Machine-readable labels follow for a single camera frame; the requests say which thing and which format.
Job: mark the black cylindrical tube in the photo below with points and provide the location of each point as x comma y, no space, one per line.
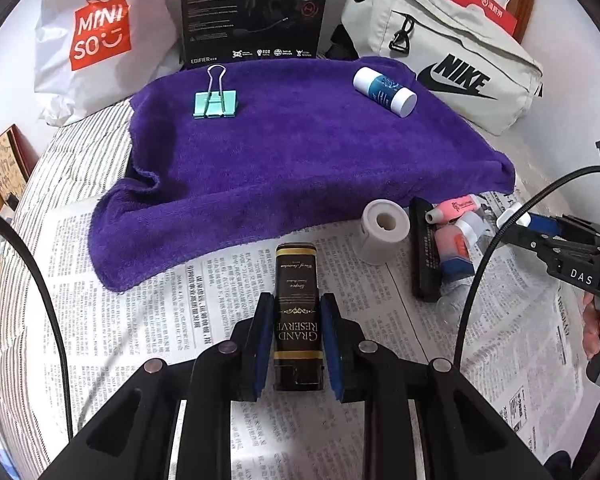
425,261

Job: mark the white blue cylindrical bottle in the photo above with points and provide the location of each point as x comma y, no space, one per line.
384,91

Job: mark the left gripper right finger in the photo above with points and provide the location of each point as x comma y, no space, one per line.
419,417

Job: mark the white Miniso plastic bag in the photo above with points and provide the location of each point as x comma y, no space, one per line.
90,54

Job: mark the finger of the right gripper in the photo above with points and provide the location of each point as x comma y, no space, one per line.
537,224
543,247

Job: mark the black headset box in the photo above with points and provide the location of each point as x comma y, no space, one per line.
224,31

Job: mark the brown patterned notebook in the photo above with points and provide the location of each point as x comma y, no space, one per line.
15,168

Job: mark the person's right hand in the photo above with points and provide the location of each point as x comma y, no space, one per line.
591,327

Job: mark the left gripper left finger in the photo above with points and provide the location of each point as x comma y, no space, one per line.
165,407

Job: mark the grey Nike waist bag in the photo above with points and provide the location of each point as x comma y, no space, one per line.
466,60

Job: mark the pink highlighter pen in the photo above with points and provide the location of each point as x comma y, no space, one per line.
452,209

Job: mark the purple towel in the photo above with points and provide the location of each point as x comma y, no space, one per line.
303,149

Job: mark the white tape roll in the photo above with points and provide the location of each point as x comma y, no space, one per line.
383,227

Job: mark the green binder clip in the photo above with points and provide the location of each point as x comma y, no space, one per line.
216,101

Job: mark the Vaseline jar blue lid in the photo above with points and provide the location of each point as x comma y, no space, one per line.
455,263

